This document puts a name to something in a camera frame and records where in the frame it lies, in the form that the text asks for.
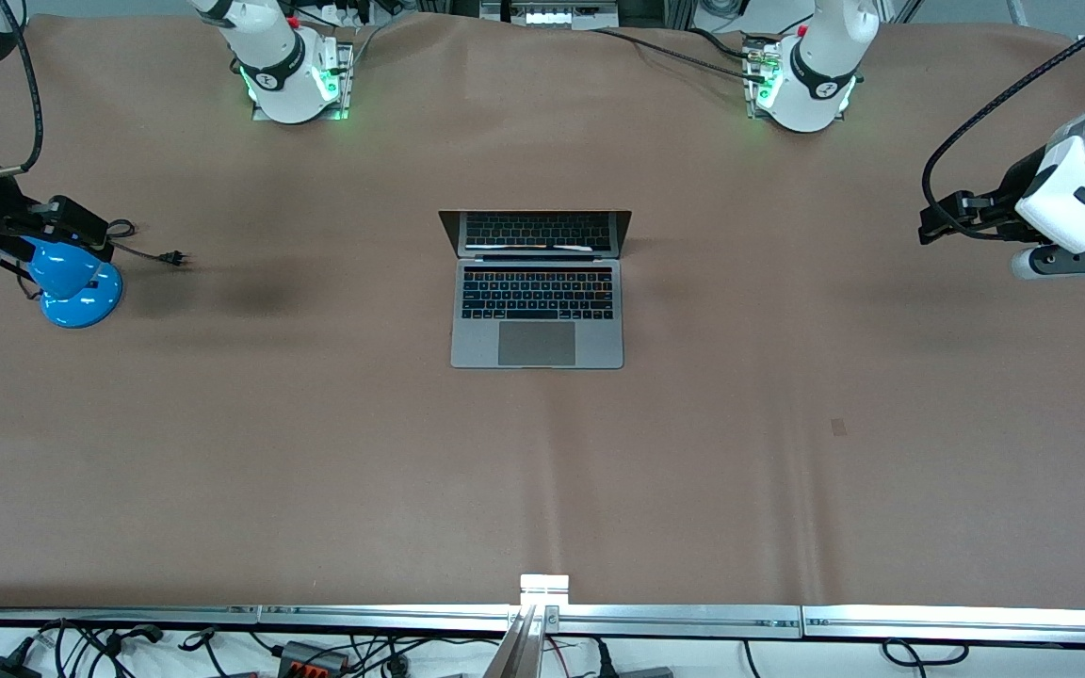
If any brown table cover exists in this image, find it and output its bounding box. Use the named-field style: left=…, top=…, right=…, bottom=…
left=0, top=11, right=1085, bottom=611

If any blue desk lamp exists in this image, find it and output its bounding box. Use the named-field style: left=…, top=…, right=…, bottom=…
left=15, top=235, right=124, bottom=330

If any grey connector with orange levers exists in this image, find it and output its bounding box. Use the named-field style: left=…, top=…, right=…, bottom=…
left=277, top=640, right=352, bottom=675

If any grey laptop with black keyboard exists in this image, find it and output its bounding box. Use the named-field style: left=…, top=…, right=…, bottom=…
left=438, top=210, right=633, bottom=370

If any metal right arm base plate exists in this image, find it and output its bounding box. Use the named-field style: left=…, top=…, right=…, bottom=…
left=251, top=41, right=356, bottom=124

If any shiny metal bracket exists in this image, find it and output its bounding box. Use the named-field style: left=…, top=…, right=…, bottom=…
left=520, top=573, right=571, bottom=609

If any black lamp cable with plug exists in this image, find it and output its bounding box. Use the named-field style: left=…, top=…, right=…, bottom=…
left=1, top=218, right=190, bottom=302

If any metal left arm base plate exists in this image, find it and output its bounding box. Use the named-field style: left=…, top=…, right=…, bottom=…
left=743, top=36, right=856, bottom=121

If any aluminium table edge rail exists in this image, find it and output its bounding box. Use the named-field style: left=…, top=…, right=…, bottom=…
left=258, top=605, right=517, bottom=633
left=550, top=605, right=803, bottom=640
left=802, top=605, right=1085, bottom=648
left=0, top=605, right=260, bottom=628

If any white power strip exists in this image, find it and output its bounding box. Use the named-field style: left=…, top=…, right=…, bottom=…
left=481, top=0, right=621, bottom=31

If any black looped cable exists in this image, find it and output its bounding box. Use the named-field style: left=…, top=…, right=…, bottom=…
left=882, top=638, right=969, bottom=667

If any thin black cable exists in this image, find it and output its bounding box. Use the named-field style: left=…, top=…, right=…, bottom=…
left=687, top=26, right=753, bottom=61

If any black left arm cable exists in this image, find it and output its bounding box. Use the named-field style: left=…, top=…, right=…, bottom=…
left=921, top=11, right=1085, bottom=242

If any black tangled cable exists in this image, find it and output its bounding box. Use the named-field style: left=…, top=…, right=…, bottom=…
left=34, top=619, right=167, bottom=678

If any thick black braided cable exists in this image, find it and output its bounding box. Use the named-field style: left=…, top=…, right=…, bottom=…
left=590, top=26, right=769, bottom=82

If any aluminium camera mount pole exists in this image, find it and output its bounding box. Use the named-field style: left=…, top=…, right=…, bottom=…
left=484, top=605, right=555, bottom=678

